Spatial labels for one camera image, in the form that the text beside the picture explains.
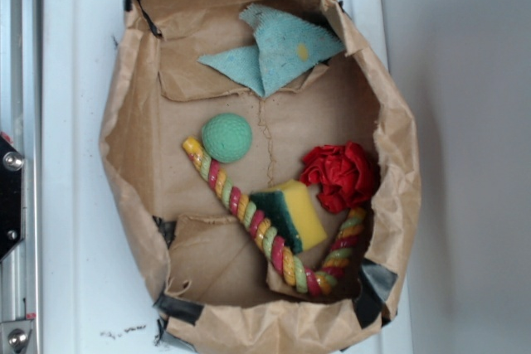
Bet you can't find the multicolour twisted rope toy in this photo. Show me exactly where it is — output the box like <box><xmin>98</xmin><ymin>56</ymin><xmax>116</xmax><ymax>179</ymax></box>
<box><xmin>183</xmin><ymin>137</ymin><xmax>366</xmax><ymax>296</ymax></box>

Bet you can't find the yellow green sponge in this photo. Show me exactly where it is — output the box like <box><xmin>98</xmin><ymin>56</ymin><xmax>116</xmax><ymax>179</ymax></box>
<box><xmin>251</xmin><ymin>180</ymin><xmax>327</xmax><ymax>255</ymax></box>

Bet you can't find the green ball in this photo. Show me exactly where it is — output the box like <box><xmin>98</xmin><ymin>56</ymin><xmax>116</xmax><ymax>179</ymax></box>
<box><xmin>202</xmin><ymin>113</ymin><xmax>252</xmax><ymax>163</ymax></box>

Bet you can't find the light blue cloth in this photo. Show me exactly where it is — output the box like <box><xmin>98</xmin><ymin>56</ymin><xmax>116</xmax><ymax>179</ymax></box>
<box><xmin>197</xmin><ymin>3</ymin><xmax>345</xmax><ymax>98</ymax></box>

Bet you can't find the aluminium frame rail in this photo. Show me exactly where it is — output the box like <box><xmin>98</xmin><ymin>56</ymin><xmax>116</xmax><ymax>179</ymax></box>
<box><xmin>1</xmin><ymin>0</ymin><xmax>42</xmax><ymax>353</ymax></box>

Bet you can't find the brown paper bag box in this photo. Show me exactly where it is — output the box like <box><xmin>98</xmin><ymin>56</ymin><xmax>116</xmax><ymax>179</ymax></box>
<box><xmin>100</xmin><ymin>0</ymin><xmax>421</xmax><ymax>353</ymax></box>

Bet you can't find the black metal bracket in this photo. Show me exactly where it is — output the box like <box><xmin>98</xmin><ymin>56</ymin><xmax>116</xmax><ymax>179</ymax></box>
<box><xmin>0</xmin><ymin>132</ymin><xmax>25</xmax><ymax>261</ymax></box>

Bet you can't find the red paper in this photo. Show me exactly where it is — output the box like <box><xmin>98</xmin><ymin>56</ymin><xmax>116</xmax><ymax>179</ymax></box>
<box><xmin>300</xmin><ymin>141</ymin><xmax>375</xmax><ymax>214</ymax></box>

